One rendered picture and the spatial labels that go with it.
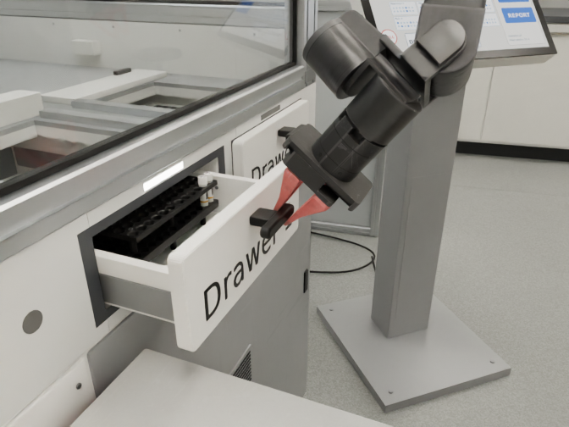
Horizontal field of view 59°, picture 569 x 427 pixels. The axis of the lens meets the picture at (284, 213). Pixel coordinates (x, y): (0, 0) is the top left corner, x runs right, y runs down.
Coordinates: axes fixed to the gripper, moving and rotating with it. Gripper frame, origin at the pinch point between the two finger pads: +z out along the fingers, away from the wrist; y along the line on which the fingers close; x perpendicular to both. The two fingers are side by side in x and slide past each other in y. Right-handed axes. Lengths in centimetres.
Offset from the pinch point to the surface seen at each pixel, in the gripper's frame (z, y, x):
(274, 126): 5.6, 11.7, -26.1
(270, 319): 40, -12, -28
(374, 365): 66, -52, -76
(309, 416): 5.9, -15.9, 14.5
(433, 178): 15, -23, -93
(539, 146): 22, -85, -307
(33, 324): 11.6, 9.2, 24.3
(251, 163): 8.5, 9.4, -17.2
